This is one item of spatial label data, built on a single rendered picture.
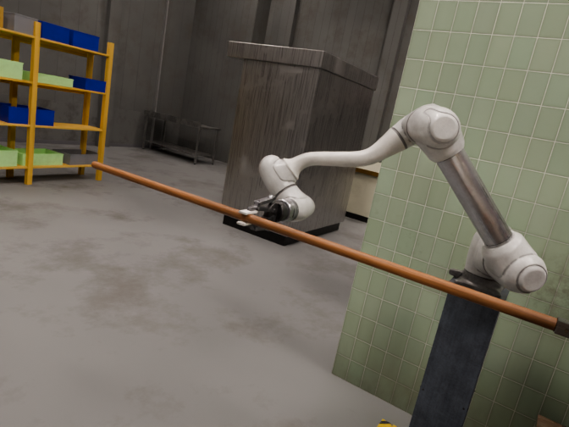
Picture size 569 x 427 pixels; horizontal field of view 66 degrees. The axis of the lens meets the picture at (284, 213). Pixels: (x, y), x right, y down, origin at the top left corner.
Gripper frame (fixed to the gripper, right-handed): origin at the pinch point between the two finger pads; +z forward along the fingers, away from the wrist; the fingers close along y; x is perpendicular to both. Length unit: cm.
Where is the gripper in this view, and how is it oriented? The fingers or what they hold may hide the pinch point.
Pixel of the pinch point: (247, 217)
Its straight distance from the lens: 145.0
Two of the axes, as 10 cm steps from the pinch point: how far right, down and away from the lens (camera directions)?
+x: -8.3, -2.7, 4.9
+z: -5.3, 1.0, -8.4
